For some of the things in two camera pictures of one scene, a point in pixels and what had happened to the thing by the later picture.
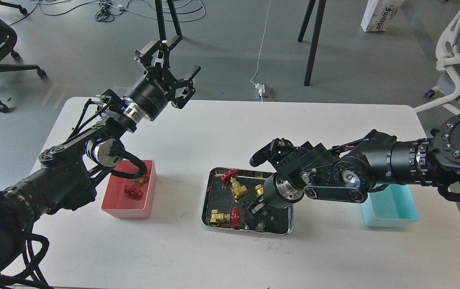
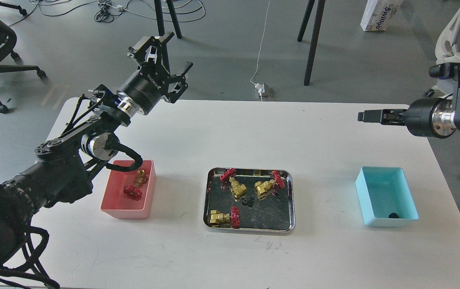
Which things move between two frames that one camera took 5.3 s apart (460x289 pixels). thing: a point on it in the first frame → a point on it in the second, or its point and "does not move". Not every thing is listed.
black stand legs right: x=319 y=20 does not move
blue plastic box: x=394 y=206 does not move
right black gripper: x=279 y=194 → x=428 y=117
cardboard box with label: x=379 y=14 does not move
